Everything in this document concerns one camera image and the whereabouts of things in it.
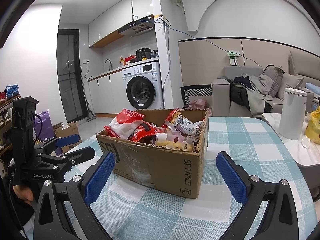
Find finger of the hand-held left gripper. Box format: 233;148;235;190
34;134;80;153
37;147;96;167

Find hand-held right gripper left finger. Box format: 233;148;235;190
33;151;117;240

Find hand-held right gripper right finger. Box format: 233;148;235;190
216;151;299;240

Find red and white snack packet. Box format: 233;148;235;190
103;125;121;138
109;109;146;140

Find brown cardboard box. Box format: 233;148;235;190
96;108;209;199

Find red chip bag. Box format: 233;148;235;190
127;122;157;143

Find clear pastry packet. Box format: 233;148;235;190
155;133;198;152

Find person's left forearm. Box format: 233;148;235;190
0;192;35;233

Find person's left hand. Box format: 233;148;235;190
12;183;35;206

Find small printed cardboard box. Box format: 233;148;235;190
54;121;83;153

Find shoe rack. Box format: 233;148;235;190
0;85;22;178

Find purple plastic bag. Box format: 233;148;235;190
34;110;56;142

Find teal checked tablecloth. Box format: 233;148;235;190
25;116;314;240

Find blue sneaker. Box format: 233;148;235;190
5;84;20;100

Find white kitchen counter cabinet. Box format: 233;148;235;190
87;67;124;115

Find dark glass door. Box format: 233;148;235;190
57;29;83;124

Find white marble coffee table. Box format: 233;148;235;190
262;112;320;200

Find pink cloth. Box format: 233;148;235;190
187;99;213;117

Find beige sofa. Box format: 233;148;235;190
211;49;320;119

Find black jacket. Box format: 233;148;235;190
230;76;253;110

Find grey hooded jacket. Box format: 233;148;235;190
246;75;274;118

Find white trash bin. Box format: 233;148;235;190
279;87;307;140

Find white washing machine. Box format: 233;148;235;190
122;61;164;110

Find black patterned laundry basket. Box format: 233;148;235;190
180;85;213;107

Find yellow plastic bag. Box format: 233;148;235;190
305;105;320;144

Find dark grey pillow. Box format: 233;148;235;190
262;65;284;98

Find light grey pillow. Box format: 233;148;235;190
275;73;304;99

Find black pressure cooker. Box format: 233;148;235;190
136;48;152;60

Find light blue pillow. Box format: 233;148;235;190
304;82;320;95

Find white upper kitchen cabinets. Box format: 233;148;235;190
88;0;155;48

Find steel range hood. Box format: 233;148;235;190
118;15;155;37

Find white router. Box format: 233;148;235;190
154;14;172;27

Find green white wall panel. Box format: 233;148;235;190
227;50;240;66

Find grey hanging cable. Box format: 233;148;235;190
162;26;172;107

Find blue cable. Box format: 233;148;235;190
162;25;263;68

